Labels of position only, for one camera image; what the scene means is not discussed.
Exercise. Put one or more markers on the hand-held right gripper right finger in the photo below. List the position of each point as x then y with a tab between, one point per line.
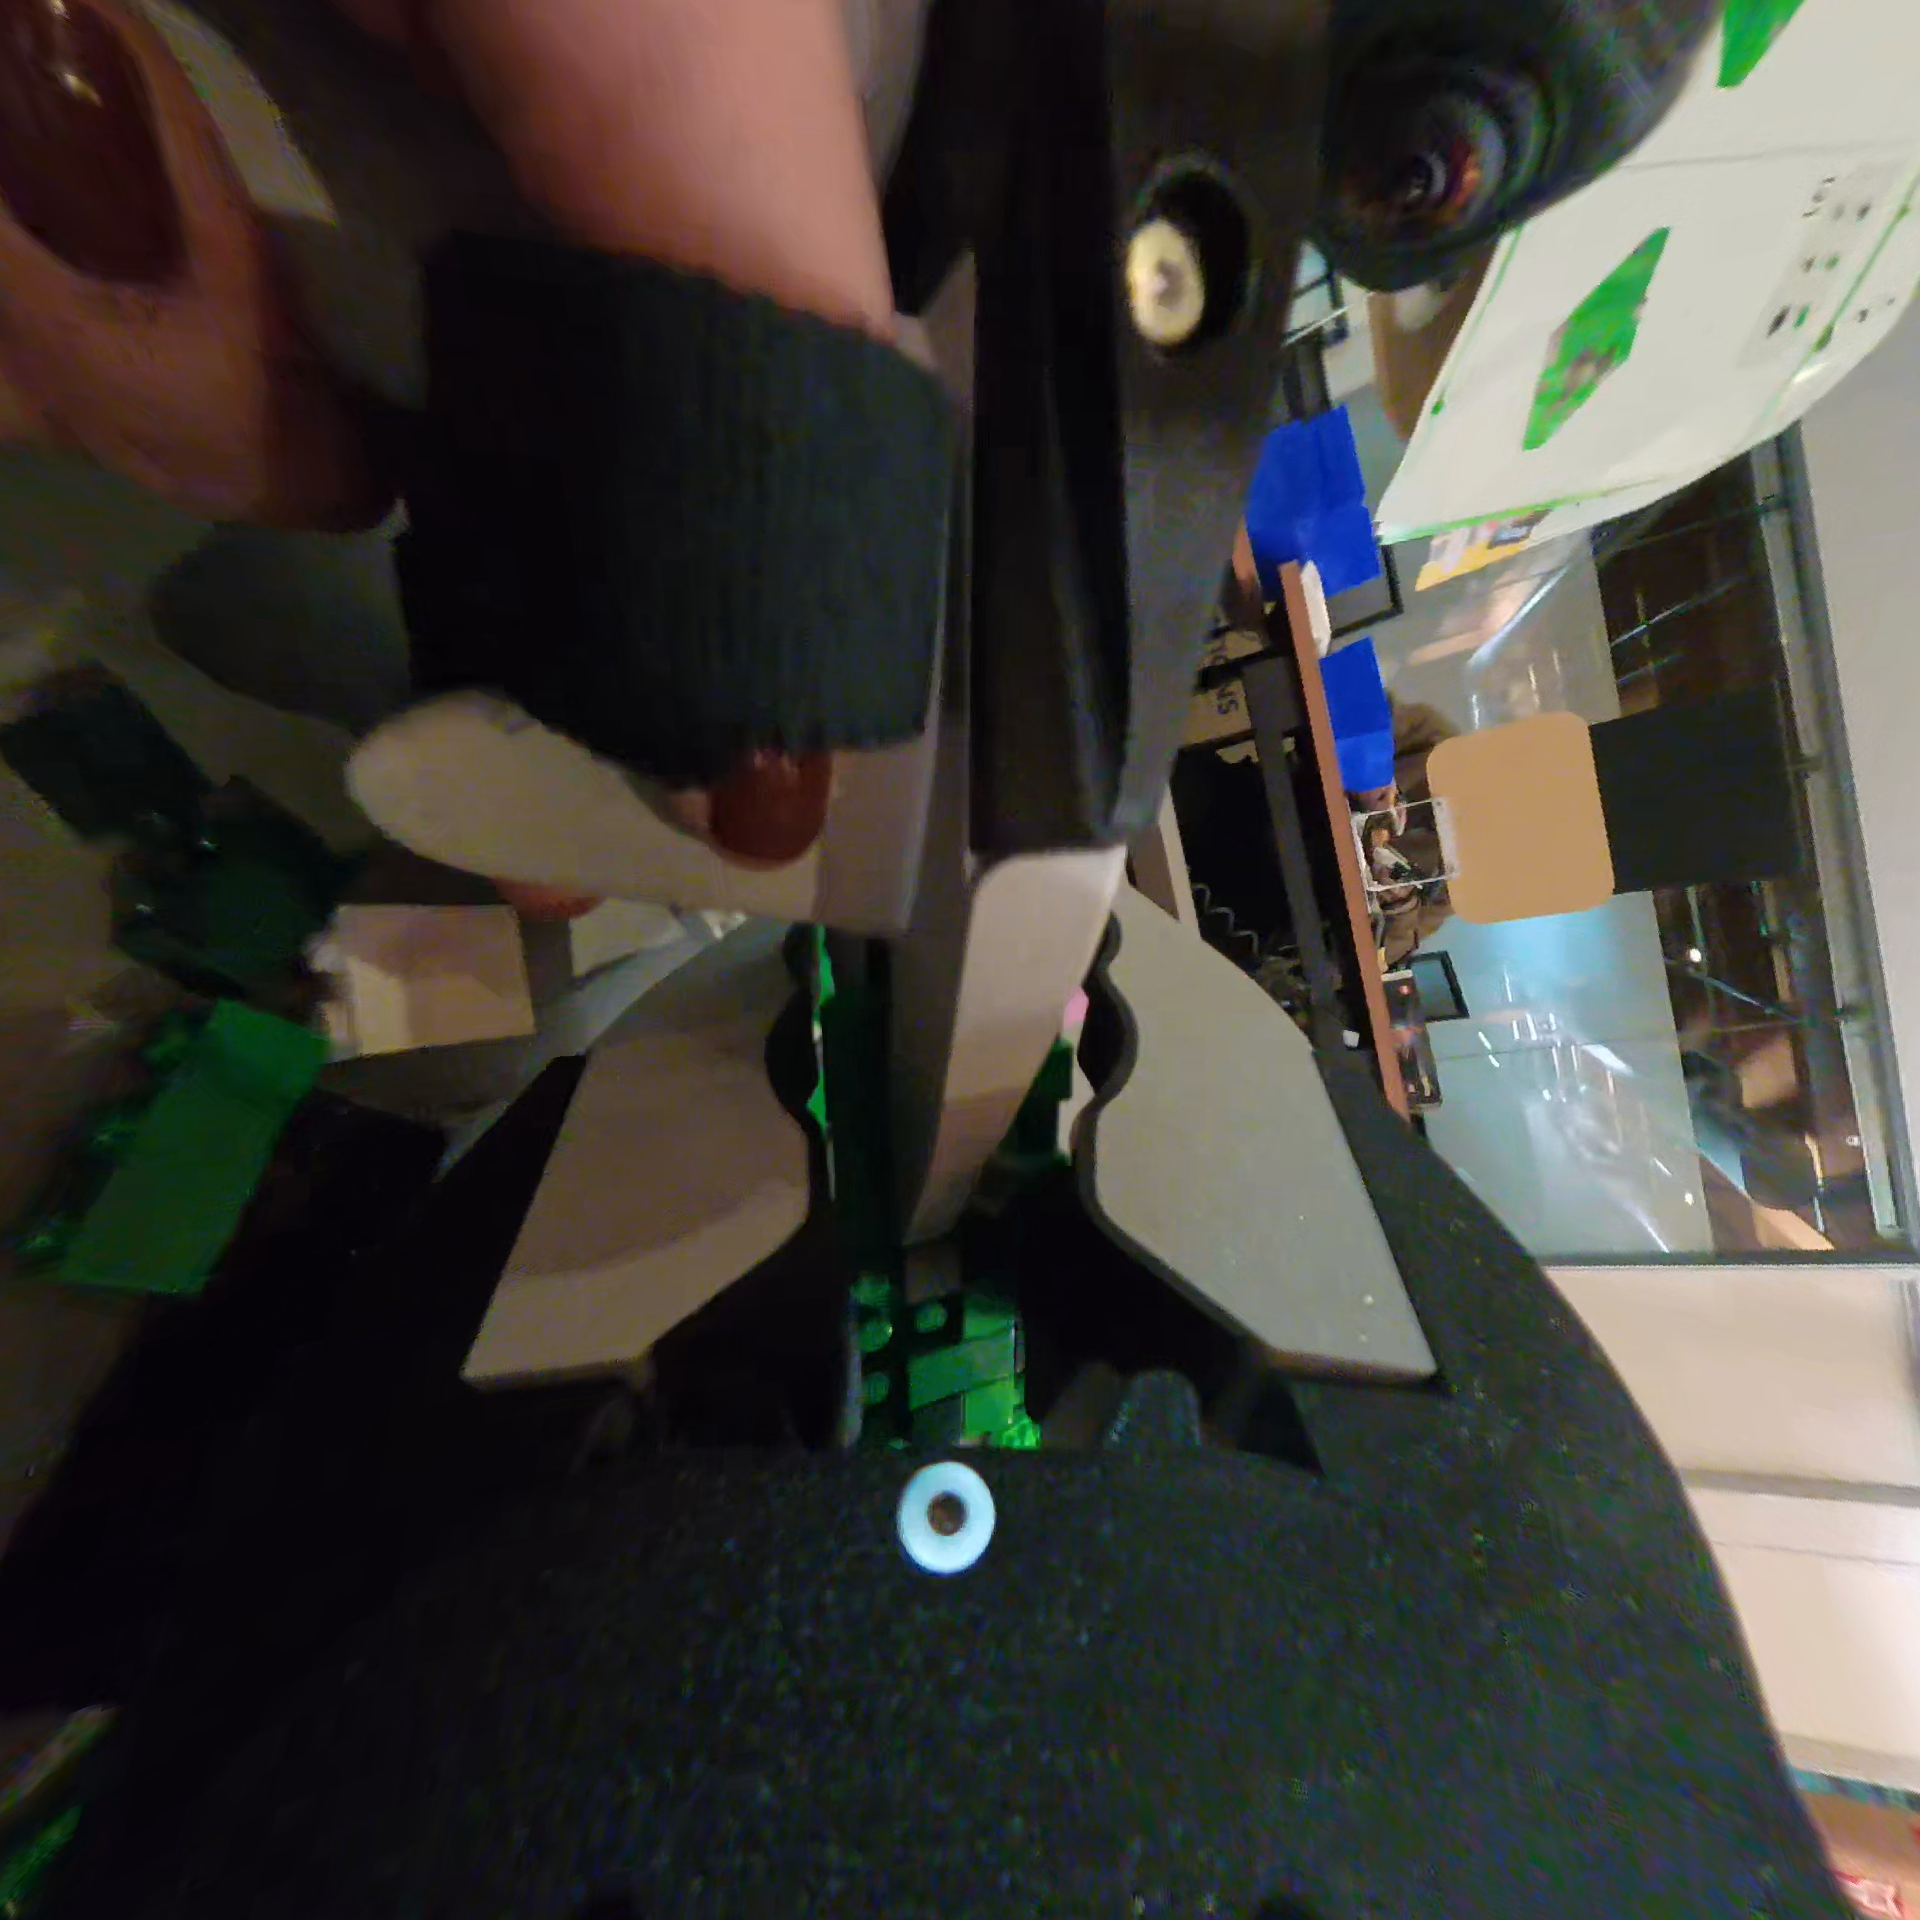
1245	1186

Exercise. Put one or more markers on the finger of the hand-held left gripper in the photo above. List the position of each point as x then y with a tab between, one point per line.
1019	991

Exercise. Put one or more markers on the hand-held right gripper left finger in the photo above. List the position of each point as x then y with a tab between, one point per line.
647	1199

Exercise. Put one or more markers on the checkered green brick plate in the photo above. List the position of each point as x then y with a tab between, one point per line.
930	1349

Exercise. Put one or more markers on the grey desk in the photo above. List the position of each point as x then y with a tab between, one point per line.
61	1349

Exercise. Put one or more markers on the person's left hand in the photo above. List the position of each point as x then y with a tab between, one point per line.
647	122

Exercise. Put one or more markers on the blue plastic bin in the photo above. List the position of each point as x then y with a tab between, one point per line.
1356	712
1313	498

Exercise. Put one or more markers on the small black screen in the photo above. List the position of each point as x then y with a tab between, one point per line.
1437	988

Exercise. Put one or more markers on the white crumpled cloth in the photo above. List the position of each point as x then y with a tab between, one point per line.
1317	608

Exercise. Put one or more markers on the white brick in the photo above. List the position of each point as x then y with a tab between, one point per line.
429	977

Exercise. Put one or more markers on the wooden edged table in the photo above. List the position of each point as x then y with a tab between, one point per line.
1336	840

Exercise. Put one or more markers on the clear acrylic stand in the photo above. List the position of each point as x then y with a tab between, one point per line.
1404	840

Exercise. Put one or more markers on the yellow printed box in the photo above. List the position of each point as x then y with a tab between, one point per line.
1484	550

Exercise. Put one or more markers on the instruction booklet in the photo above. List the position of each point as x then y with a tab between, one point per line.
1650	302

